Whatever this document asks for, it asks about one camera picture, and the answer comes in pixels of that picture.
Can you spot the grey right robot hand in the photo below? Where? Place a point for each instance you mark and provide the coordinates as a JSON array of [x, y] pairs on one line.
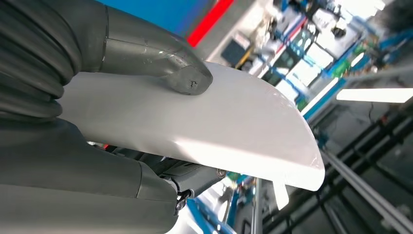
[[64, 193]]

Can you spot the blue yellow tool bag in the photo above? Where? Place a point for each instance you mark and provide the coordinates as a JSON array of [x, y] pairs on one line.
[[234, 51]]

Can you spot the ceiling light strip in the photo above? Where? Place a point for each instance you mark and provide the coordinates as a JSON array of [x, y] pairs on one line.
[[374, 95]]

